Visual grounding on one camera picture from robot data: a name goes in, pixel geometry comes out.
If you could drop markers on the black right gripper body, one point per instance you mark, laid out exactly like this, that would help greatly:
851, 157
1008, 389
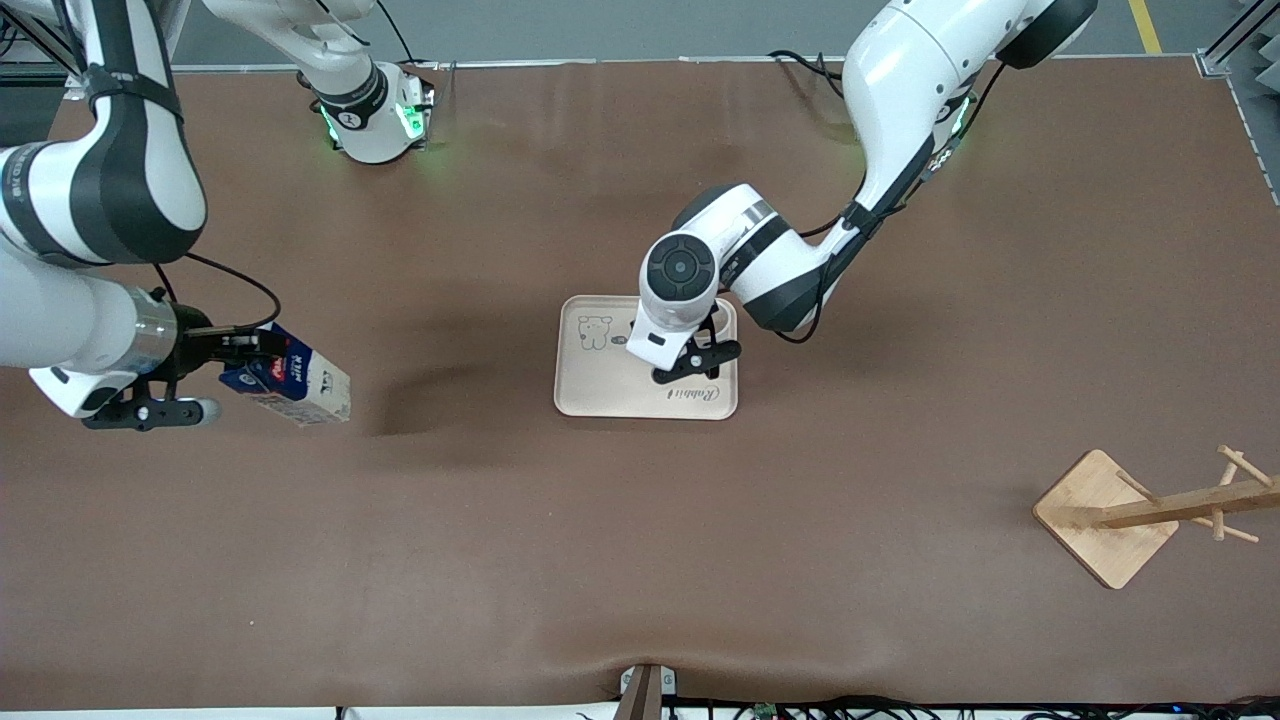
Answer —
196, 351

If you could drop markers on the blue white milk carton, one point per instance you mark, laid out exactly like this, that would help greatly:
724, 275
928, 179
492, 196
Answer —
312, 392

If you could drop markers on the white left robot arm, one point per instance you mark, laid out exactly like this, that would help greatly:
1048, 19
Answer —
900, 80

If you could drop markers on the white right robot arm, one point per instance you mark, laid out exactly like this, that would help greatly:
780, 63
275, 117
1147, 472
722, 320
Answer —
45, 325

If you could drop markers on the cream plastic tray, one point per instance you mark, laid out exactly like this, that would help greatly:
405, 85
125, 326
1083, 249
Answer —
600, 385

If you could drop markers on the wooden mug stand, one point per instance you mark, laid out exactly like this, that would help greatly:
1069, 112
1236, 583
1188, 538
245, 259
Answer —
1092, 512

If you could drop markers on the black right camera mount bracket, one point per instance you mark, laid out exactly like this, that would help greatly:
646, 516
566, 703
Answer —
140, 413

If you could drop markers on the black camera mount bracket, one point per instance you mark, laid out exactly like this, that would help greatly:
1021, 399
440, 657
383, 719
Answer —
140, 413
700, 360

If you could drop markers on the aluminium frame with dark struts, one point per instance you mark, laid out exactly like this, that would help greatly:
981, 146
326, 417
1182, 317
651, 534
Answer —
25, 30

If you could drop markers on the black left camera mount bracket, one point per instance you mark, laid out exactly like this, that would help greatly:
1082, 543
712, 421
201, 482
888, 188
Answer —
700, 360

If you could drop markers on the grey table edge bracket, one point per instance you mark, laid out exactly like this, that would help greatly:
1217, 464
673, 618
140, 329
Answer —
648, 690

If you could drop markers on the aluminium frame corner post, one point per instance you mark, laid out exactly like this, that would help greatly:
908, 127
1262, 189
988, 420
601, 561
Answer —
1240, 40

